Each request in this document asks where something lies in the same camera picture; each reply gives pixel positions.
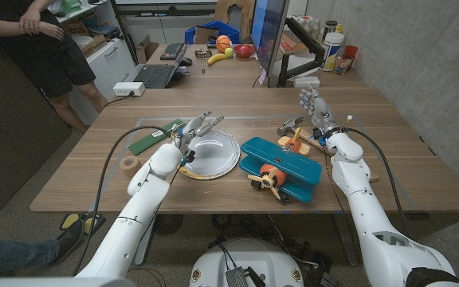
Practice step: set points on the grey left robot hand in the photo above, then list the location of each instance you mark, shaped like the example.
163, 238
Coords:
191, 129

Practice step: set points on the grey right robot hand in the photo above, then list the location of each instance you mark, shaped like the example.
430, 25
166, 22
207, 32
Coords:
320, 111

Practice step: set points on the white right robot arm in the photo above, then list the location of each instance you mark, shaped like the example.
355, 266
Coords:
357, 187

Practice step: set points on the gold-rimmed white paper plate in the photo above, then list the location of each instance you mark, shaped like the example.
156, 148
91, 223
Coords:
217, 155

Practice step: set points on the flat white box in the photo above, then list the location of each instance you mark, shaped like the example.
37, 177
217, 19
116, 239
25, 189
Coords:
306, 81

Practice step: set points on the flat green bar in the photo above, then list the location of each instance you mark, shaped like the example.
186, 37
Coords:
150, 139

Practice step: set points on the white plastic canister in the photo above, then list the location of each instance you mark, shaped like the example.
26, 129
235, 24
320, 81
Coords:
331, 52

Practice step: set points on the teal toy biplane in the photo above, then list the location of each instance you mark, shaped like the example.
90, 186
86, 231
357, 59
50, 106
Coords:
281, 161

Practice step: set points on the black laptop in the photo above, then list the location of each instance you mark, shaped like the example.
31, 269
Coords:
155, 75

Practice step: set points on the black computer mouse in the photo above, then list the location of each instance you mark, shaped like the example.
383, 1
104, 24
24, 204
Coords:
186, 61

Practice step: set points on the brown tape roll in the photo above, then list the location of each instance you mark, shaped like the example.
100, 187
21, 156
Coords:
129, 164

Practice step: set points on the yellow banana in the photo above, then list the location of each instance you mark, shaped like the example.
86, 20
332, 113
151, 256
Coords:
216, 59

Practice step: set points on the white power strip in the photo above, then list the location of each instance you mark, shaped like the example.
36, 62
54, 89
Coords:
128, 88

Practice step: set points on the black keyboard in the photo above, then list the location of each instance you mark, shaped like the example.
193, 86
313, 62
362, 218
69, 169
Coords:
171, 51

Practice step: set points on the dark-lidded jar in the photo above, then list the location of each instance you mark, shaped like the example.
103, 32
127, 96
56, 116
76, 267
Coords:
330, 28

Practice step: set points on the yellow bottle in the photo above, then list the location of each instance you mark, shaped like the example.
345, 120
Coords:
338, 28

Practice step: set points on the yellow-green ball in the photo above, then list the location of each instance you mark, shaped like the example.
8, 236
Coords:
228, 52

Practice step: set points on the open cardboard box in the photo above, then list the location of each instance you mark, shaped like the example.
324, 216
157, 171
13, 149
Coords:
146, 49

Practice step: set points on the small orange basketball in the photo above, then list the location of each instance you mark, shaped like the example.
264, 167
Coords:
223, 43

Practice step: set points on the red bowl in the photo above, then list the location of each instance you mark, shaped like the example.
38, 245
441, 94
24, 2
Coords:
244, 51

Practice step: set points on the brown cardboard sheet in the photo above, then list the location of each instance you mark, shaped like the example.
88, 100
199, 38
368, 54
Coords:
206, 35

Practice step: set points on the large computer monitor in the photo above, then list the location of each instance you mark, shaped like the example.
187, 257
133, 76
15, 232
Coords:
267, 28

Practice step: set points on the blue plastic bin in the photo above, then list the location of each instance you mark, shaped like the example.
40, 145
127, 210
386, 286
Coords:
227, 31

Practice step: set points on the white storage cabinet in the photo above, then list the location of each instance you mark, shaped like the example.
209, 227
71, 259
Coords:
110, 64

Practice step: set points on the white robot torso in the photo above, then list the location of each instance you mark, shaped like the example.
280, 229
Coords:
249, 255

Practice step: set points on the yellow black foot pedal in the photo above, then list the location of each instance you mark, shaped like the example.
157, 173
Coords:
70, 220

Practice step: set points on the standing person in black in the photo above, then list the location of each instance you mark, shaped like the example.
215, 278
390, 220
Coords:
34, 44

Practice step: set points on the seated person's jeans leg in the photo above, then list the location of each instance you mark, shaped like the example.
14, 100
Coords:
14, 253

